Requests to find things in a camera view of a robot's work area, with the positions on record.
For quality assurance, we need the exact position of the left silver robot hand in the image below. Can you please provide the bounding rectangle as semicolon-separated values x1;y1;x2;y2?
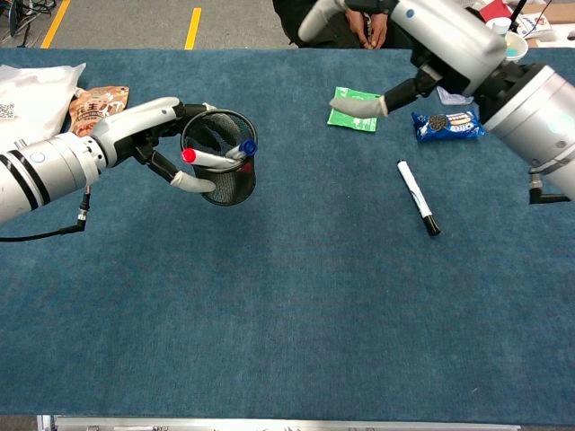
89;96;230;194

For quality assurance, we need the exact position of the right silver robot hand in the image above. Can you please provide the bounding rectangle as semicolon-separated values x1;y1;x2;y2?
298;0;509;119

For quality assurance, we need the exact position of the red cap marker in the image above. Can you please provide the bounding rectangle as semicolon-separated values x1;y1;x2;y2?
181;147;252;174

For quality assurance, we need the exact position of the blue cap marker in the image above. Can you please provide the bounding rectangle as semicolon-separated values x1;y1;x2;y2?
224;139;259;163

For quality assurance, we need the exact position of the black mesh pen holder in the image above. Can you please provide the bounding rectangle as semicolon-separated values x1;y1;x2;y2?
180;109;260;207

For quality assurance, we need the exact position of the black cap marker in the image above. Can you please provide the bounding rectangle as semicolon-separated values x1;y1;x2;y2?
396;159;441;237

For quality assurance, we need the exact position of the orange peanut snack pouch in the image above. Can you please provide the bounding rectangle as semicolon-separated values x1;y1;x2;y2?
66;85;130;138

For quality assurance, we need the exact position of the red item in basket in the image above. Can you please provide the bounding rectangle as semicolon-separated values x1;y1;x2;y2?
478;0;513;23

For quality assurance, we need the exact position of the clear plastic box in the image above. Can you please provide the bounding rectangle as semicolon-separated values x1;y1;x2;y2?
436;84;473;107

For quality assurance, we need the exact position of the white paper cup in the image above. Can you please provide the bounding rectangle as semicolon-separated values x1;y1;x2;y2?
505;31;529;64

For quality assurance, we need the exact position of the white blue printed pack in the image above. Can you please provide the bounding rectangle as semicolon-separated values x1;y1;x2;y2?
516;12;558;37

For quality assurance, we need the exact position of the blue Oreo cookie pack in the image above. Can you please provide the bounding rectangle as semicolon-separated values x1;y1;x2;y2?
411;109;487;145

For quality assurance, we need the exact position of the white plastic bag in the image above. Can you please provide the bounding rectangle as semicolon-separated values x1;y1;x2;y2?
0;62;87;149

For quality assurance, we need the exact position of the brown cardboard box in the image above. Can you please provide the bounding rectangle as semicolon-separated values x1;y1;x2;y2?
523;0;575;24

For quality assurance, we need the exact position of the green sachet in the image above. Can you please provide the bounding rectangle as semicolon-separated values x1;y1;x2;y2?
326;85;382;133

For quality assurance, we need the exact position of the seated person in dark clothes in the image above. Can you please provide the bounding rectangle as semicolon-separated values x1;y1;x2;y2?
271;0;419;50

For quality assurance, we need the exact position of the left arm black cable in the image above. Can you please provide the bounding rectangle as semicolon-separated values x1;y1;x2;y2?
0;186;93;243

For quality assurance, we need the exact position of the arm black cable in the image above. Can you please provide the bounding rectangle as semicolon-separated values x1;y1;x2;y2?
527;168;571;207
0;186;93;243

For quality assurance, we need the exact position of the black cable bundle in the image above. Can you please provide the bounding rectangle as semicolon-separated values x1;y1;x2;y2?
0;0;59;46

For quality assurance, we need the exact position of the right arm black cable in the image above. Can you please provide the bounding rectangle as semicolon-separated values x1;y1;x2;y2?
527;168;571;207

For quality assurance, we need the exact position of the aluminium table edge rail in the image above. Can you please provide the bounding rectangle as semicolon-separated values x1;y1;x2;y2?
38;413;522;431

